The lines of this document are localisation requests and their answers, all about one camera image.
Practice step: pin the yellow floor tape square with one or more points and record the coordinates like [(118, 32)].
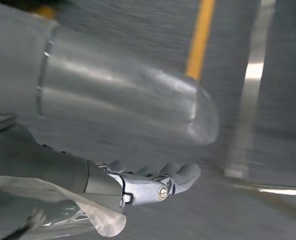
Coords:
[(200, 39)]

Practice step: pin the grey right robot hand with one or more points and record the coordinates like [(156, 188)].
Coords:
[(112, 96)]

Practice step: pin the clear plastic film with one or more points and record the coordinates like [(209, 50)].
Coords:
[(103, 222)]

